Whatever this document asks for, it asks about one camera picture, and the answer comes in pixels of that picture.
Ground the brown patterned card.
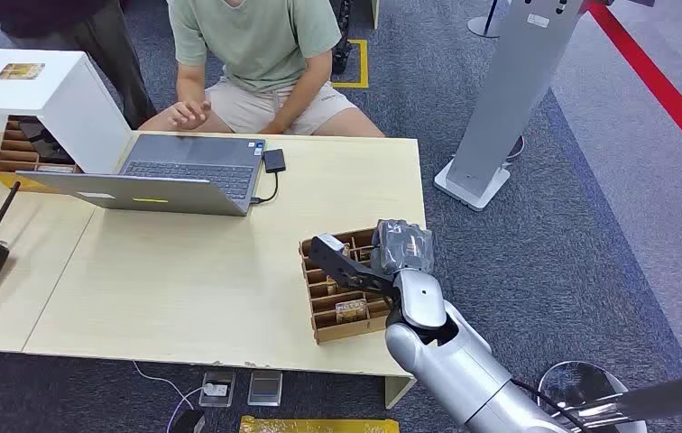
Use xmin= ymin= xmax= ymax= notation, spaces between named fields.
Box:
xmin=334 ymin=299 xmax=369 ymax=325
xmin=0 ymin=62 xmax=46 ymax=81

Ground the cardboard card organizer box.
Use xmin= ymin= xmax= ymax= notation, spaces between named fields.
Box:
xmin=298 ymin=227 xmax=397 ymax=346

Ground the person's right hand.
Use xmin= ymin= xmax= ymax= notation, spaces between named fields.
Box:
xmin=166 ymin=99 xmax=213 ymax=132

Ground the standing person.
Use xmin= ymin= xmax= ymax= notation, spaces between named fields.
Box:
xmin=0 ymin=0 xmax=158 ymax=131

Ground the black usb hub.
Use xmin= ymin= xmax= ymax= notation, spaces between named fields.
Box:
xmin=263 ymin=148 xmax=288 ymax=175

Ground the grey laptop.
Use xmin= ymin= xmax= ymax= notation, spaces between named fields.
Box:
xmin=16 ymin=133 xmax=267 ymax=218

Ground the black tripod stand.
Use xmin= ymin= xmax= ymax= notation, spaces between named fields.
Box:
xmin=330 ymin=0 xmax=355 ymax=77

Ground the closed floor socket plate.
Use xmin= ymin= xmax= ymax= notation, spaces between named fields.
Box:
xmin=246 ymin=370 xmax=284 ymax=408

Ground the grey kiosk stand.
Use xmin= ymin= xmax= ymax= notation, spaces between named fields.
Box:
xmin=434 ymin=0 xmax=588 ymax=213

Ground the yellow patterned sheet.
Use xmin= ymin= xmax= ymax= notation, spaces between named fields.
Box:
xmin=238 ymin=415 xmax=401 ymax=433

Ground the floor socket plate with plug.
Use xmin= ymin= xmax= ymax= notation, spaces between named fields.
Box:
xmin=198 ymin=371 xmax=237 ymax=409

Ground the stanchion pole base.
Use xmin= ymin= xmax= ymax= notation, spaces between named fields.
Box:
xmin=467 ymin=0 xmax=512 ymax=40

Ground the black power plug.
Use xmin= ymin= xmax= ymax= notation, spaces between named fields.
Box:
xmin=170 ymin=409 xmax=207 ymax=433

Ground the round metal base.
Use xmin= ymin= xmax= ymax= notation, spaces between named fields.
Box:
xmin=537 ymin=359 xmax=648 ymax=433

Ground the white box stand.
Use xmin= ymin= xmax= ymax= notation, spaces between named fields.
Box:
xmin=0 ymin=48 xmax=134 ymax=176

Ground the cardboard organizer with black items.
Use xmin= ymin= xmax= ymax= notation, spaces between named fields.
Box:
xmin=0 ymin=115 xmax=83 ymax=176

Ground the red barrier tape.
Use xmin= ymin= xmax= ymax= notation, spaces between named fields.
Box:
xmin=585 ymin=0 xmax=682 ymax=181

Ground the black hub cable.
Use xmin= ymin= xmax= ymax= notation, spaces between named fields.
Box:
xmin=250 ymin=171 xmax=280 ymax=207

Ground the white power cable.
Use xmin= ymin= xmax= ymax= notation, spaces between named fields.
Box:
xmin=132 ymin=361 xmax=214 ymax=433

